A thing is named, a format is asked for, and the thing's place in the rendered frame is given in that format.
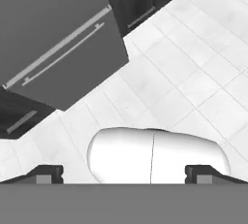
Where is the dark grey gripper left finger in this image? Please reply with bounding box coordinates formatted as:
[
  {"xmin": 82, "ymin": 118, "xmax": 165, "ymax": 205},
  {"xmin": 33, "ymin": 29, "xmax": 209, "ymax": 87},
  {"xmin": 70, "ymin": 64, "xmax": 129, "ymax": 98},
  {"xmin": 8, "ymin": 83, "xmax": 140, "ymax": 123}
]
[{"xmin": 0, "ymin": 164, "xmax": 65, "ymax": 184}]

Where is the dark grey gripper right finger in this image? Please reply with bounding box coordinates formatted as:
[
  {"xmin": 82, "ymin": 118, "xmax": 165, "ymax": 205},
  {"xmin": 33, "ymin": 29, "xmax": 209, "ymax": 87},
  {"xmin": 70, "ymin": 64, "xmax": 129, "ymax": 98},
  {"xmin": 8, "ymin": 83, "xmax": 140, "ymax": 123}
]
[{"xmin": 184, "ymin": 164, "xmax": 248, "ymax": 184}]

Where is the white rounded object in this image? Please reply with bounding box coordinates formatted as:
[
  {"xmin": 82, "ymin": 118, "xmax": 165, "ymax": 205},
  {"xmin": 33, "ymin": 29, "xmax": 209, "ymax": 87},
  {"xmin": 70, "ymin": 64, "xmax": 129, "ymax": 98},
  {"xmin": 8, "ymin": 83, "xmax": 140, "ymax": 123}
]
[{"xmin": 86, "ymin": 127, "xmax": 232, "ymax": 184}]

